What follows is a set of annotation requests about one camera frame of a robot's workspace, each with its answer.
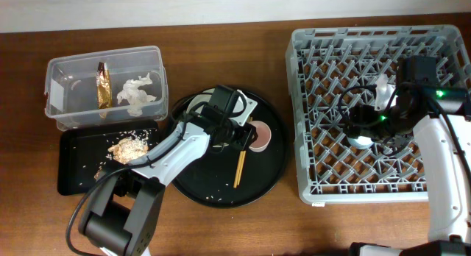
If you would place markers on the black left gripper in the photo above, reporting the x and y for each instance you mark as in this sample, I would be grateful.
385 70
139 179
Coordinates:
249 137

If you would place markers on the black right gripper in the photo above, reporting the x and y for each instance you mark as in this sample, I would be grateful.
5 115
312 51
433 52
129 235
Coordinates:
358 119

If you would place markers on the blue plastic cup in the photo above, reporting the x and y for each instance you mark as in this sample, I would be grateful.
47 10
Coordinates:
360 142

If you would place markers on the pink plastic cup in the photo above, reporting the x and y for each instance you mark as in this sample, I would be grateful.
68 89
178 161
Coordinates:
264 135

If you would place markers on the food scraps pile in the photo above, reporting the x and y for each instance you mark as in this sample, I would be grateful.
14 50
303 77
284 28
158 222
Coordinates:
127 146

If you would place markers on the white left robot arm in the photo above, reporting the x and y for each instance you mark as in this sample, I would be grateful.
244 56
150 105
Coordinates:
119 213

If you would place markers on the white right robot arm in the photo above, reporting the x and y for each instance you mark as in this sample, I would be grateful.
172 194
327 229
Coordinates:
417 107

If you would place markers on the grey plastic dishwasher rack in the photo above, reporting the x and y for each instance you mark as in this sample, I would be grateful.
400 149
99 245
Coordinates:
328 70

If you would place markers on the clear plastic waste bin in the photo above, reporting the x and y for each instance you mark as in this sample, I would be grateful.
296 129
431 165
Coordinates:
71 90

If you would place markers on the wooden chopstick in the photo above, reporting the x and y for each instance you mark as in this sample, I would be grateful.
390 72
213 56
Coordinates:
238 167
241 167

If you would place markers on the pale green plate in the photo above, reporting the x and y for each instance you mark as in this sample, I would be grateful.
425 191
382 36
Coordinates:
203 97

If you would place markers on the round black tray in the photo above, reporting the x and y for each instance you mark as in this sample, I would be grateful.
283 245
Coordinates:
209 180

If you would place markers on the crumpled white tissue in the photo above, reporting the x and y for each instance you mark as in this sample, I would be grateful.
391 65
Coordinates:
134 95

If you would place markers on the gold foil wrapper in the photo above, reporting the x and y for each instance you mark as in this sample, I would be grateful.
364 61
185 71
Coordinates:
103 83

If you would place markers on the black rectangular tray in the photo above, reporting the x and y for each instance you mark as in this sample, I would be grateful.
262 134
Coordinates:
83 152

